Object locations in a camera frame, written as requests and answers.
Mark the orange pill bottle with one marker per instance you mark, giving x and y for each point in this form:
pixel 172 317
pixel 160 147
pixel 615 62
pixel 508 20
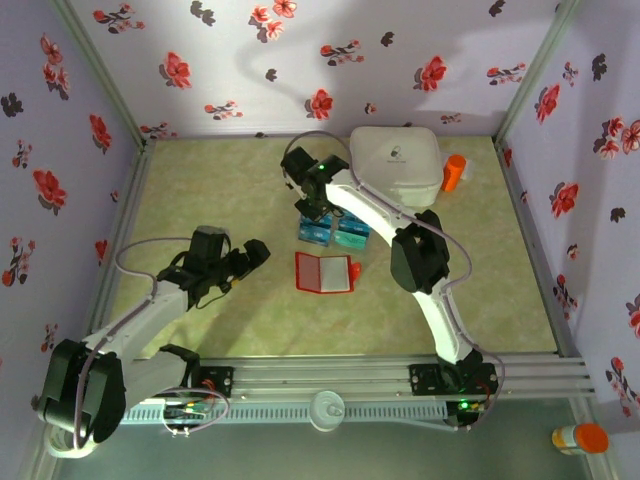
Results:
pixel 454 172

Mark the clear tape roll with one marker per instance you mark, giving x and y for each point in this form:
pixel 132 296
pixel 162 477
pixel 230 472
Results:
pixel 65 452

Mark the red card holder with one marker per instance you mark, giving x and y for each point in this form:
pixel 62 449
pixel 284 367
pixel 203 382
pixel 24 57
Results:
pixel 307 272

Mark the white round lid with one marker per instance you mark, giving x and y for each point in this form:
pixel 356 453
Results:
pixel 320 420

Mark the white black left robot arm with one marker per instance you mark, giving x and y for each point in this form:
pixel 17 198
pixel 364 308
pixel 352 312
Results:
pixel 135 320

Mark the blue plastic card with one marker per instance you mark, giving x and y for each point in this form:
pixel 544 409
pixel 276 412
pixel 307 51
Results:
pixel 315 235
pixel 325 221

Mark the bottle with orange lid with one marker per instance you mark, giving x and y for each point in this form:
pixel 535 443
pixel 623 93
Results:
pixel 590 439

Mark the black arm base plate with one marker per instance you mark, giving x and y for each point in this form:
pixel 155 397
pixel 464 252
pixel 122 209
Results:
pixel 422 380
pixel 222 382

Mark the clear plastic bag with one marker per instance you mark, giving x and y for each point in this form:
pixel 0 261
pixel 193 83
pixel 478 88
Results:
pixel 470 167

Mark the aluminium side rail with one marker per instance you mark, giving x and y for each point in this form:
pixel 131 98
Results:
pixel 535 250
pixel 127 210

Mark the aluminium frame post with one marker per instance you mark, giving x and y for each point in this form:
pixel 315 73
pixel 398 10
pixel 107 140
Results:
pixel 100 75
pixel 540 65

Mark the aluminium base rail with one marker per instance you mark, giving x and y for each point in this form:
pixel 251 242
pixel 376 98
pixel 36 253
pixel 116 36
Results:
pixel 325 375

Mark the clear acrylic card stand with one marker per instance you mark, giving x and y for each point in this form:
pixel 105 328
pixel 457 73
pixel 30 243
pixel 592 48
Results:
pixel 332 239

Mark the white zip case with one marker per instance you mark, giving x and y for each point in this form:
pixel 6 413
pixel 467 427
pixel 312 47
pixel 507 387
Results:
pixel 395 170

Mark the green controller board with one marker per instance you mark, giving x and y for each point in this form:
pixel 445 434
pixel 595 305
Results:
pixel 185 410
pixel 465 412

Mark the teal plastic card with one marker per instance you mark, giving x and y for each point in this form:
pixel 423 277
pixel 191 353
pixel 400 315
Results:
pixel 357 227
pixel 352 241

